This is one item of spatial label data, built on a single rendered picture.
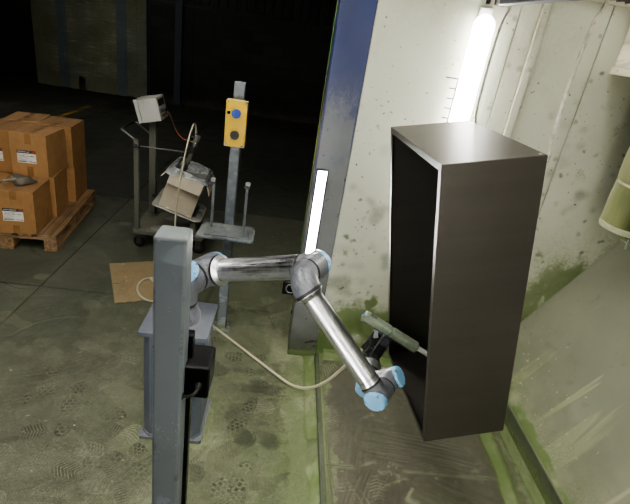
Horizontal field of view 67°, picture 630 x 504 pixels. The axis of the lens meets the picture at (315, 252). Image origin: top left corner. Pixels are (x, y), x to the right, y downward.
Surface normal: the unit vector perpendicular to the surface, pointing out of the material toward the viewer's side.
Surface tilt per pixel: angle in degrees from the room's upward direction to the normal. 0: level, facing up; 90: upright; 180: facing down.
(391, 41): 90
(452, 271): 90
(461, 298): 90
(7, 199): 90
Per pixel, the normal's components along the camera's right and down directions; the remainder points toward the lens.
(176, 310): 0.03, 0.42
